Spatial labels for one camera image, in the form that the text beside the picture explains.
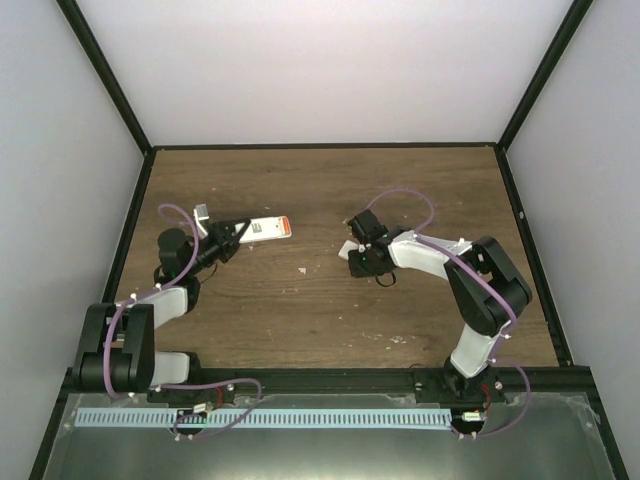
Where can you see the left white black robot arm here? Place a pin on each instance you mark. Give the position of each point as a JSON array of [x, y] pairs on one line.
[[116, 353]]

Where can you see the light blue slotted cable duct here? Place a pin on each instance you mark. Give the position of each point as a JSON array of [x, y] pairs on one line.
[[418, 419]]

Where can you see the white remote control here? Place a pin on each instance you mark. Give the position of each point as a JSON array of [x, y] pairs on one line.
[[264, 229]]

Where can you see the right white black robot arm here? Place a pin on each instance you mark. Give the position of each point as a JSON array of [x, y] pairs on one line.
[[489, 291]]

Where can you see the black aluminium frame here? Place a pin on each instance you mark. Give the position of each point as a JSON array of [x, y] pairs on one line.
[[563, 378]]

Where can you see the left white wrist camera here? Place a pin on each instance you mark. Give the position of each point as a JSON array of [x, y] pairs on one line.
[[201, 219]]

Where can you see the white battery cover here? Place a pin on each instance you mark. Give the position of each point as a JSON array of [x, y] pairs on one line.
[[346, 248]]

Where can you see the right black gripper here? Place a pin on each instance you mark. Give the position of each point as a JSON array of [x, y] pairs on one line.
[[355, 270]]

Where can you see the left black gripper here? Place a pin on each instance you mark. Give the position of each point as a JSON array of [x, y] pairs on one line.
[[228, 245]]

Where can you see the grey metal front plate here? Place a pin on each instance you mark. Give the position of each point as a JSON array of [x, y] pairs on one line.
[[545, 436]]

